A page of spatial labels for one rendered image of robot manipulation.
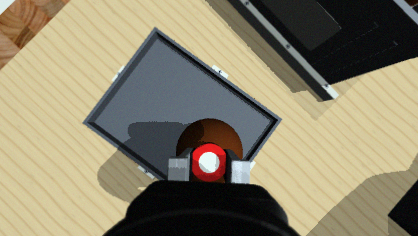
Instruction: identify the grey bottle crate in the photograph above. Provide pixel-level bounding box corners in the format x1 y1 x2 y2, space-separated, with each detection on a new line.
248 0 418 85

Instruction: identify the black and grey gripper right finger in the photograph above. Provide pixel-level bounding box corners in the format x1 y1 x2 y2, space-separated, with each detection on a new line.
223 149 250 184

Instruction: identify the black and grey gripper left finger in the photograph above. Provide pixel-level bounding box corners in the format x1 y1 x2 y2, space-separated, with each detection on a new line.
167 148 196 181

